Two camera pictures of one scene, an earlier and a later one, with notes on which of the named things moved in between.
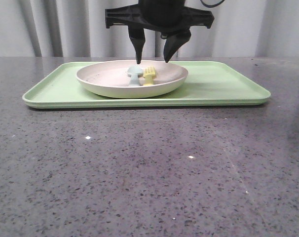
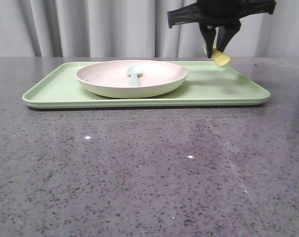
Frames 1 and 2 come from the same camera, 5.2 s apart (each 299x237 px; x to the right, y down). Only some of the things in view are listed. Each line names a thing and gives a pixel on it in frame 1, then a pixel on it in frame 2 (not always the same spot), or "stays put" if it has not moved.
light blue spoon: x=134 y=70 stays put
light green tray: x=207 y=83 stays put
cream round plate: x=111 y=77 stays put
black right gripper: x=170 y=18 -> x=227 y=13
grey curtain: x=77 y=28 stays put
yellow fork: x=149 y=75 -> x=221 y=59
